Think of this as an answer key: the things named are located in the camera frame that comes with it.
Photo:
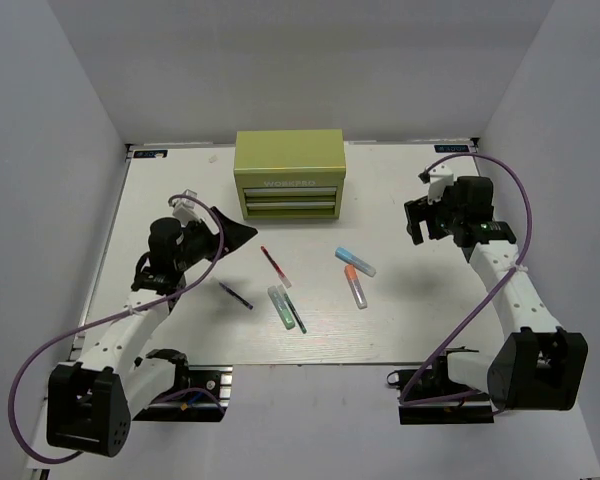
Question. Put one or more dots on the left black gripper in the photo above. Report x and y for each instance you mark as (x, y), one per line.
(236, 235)

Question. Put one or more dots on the left blue corner label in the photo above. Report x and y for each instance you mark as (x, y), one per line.
(150, 154)

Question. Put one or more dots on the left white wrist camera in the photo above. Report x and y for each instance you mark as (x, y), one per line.
(183, 208)

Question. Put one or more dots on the orange highlighter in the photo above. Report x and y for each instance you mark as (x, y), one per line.
(355, 286)

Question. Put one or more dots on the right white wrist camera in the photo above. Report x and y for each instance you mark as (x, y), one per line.
(437, 179)

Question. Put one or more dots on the purple gel pen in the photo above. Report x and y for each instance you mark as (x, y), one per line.
(236, 296)

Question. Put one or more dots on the right blue corner label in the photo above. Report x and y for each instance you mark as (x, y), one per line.
(451, 148)

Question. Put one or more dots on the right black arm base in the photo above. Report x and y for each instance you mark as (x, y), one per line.
(453, 390)

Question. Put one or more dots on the blue corner label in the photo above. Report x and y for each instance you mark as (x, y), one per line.
(150, 154)
(451, 148)

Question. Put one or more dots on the green gel pen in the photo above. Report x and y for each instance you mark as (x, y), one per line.
(292, 308)

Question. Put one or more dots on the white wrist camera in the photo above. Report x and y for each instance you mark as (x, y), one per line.
(183, 208)
(437, 179)

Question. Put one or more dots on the red gel pen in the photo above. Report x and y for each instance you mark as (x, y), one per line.
(282, 276)

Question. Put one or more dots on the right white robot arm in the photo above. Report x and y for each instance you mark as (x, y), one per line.
(540, 364)

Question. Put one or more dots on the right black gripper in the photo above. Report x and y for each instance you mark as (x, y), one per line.
(421, 209)

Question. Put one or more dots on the green metal tool chest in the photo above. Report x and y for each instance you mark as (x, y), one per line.
(290, 158)

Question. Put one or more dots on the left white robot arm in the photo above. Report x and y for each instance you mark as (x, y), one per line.
(92, 401)

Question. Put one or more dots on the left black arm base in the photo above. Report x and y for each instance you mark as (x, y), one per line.
(194, 394)

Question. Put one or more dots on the blue highlighter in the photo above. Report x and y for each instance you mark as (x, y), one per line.
(351, 259)

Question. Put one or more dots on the green highlighter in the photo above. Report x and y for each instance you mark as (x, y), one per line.
(281, 307)

